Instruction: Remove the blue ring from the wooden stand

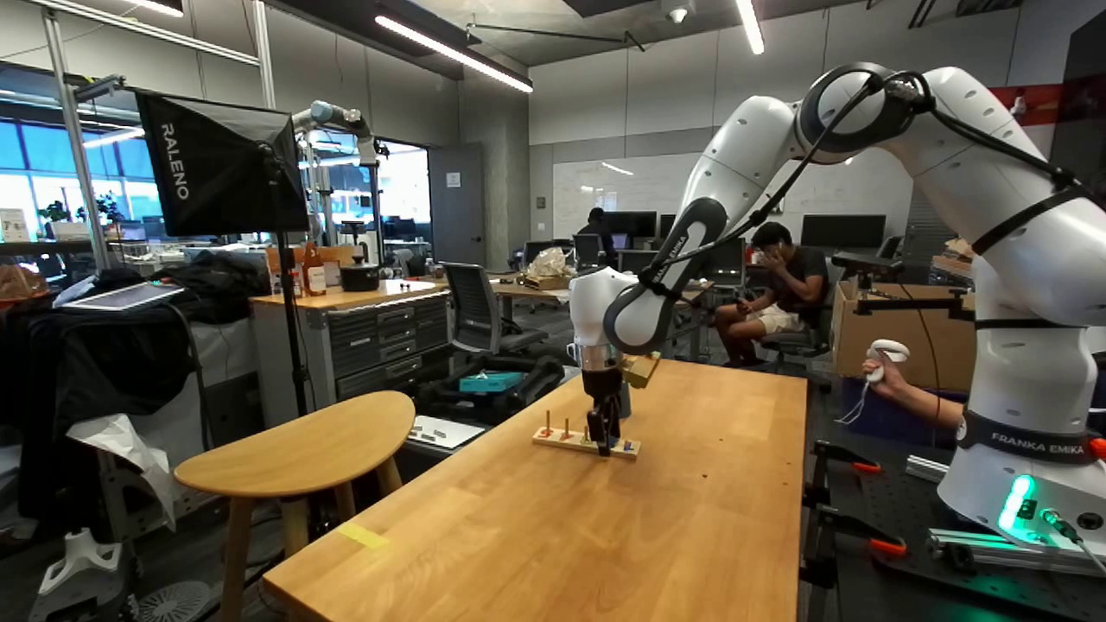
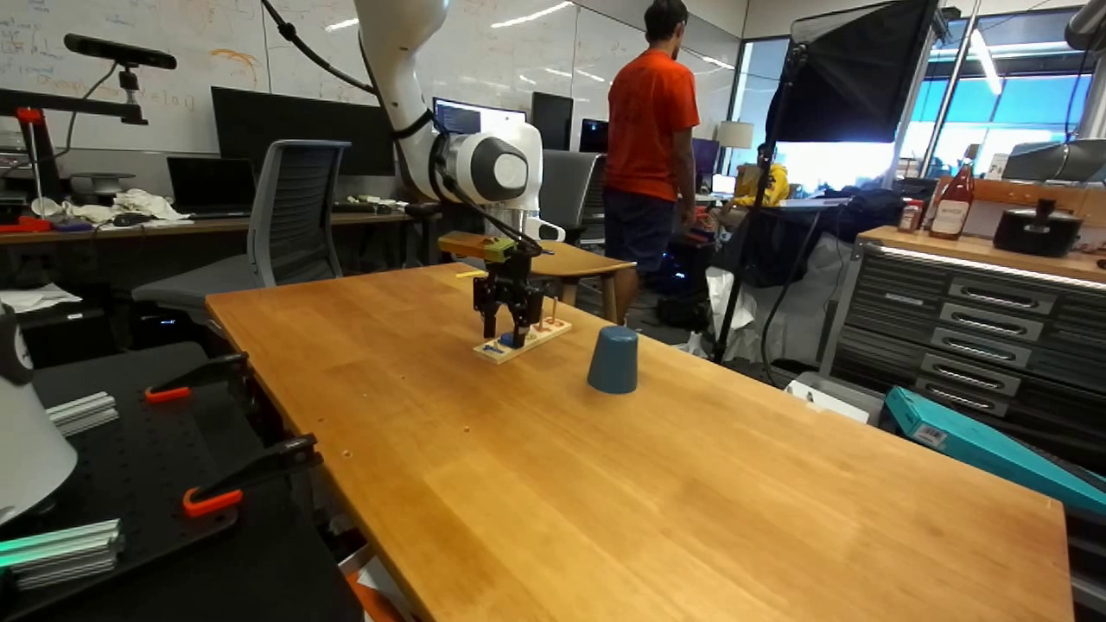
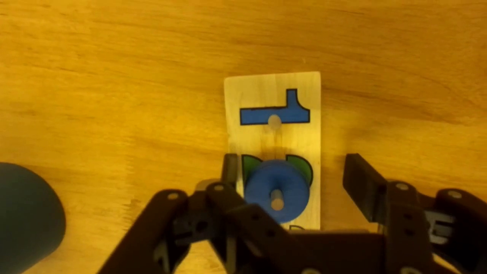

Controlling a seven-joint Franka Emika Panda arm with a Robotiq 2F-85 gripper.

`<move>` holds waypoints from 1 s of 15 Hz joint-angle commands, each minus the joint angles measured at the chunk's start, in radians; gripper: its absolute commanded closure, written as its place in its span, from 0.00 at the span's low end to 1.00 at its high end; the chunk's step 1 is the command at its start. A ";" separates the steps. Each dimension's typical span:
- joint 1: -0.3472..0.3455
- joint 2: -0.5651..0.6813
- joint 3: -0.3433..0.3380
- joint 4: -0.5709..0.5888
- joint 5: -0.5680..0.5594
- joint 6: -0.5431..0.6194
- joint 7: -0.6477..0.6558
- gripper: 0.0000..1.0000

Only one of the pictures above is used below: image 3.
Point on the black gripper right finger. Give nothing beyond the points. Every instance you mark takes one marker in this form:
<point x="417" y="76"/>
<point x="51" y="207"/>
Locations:
<point x="404" y="218"/>

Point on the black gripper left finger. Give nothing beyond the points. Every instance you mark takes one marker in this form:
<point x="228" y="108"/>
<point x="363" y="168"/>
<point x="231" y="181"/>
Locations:
<point x="167" y="228"/>

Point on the blue plastic cup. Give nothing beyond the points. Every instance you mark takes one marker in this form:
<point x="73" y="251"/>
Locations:
<point x="24" y="218"/>

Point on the small wooden block tray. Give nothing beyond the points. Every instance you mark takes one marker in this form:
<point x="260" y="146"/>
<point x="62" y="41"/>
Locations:
<point x="304" y="91"/>

